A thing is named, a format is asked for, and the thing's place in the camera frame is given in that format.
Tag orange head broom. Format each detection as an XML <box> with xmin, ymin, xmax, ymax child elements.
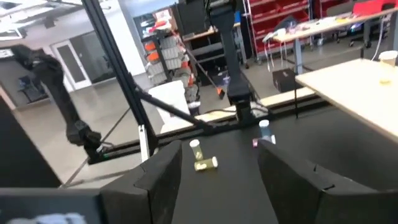
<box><xmin>185</xmin><ymin>46</ymin><xmax>226</xmax><ymax>100</ymax></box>

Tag small white-capped vial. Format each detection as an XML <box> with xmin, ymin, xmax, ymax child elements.
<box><xmin>257</xmin><ymin>119</ymin><xmax>277</xmax><ymax>146</ymax></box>

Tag white framed glass door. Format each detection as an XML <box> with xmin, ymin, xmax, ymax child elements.
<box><xmin>51</xmin><ymin>40</ymin><xmax>93</xmax><ymax>91</ymax></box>

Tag wooden top workbench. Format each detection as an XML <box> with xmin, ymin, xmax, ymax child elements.
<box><xmin>182</xmin><ymin>21</ymin><xmax>249</xmax><ymax>68</ymax></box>

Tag orange white parts rack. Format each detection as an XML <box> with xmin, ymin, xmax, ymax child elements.
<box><xmin>141</xmin><ymin>29</ymin><xmax>200</xmax><ymax>103</ymax></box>

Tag wooden top work table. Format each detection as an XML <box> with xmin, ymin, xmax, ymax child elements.
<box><xmin>270</xmin><ymin>6</ymin><xmax>398</xmax><ymax>75</ymax></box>

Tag white waste bin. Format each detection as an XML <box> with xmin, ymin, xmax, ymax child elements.
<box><xmin>148</xmin><ymin>80</ymin><xmax>192</xmax><ymax>133</ymax></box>

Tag wooden shelf black metal legs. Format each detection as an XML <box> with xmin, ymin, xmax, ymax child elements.
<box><xmin>294</xmin><ymin>57</ymin><xmax>398</xmax><ymax>144</ymax></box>

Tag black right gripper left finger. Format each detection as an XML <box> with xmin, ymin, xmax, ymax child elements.
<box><xmin>0</xmin><ymin>139</ymin><xmax>183</xmax><ymax>224</ymax></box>

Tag black aluminium rig frame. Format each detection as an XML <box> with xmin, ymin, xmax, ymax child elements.
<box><xmin>81</xmin><ymin>0</ymin><xmax>237</xmax><ymax>162</ymax></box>

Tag yellow pill bottle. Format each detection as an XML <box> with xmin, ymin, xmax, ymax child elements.
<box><xmin>189</xmin><ymin>139</ymin><xmax>205</xmax><ymax>162</ymax></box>
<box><xmin>194</xmin><ymin>156</ymin><xmax>219</xmax><ymax>172</ymax></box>
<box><xmin>378</xmin><ymin>50</ymin><xmax>398</xmax><ymax>85</ymax></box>

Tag red bin storage rack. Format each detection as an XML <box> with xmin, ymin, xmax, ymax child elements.
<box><xmin>247</xmin><ymin>0</ymin><xmax>315</xmax><ymax>60</ymax></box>

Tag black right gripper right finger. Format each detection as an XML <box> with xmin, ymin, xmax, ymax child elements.
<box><xmin>256</xmin><ymin>139</ymin><xmax>398</xmax><ymax>224</ymax></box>

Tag black box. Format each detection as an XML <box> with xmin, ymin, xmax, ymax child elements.
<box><xmin>272</xmin><ymin>67</ymin><xmax>304</xmax><ymax>93</ymax></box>

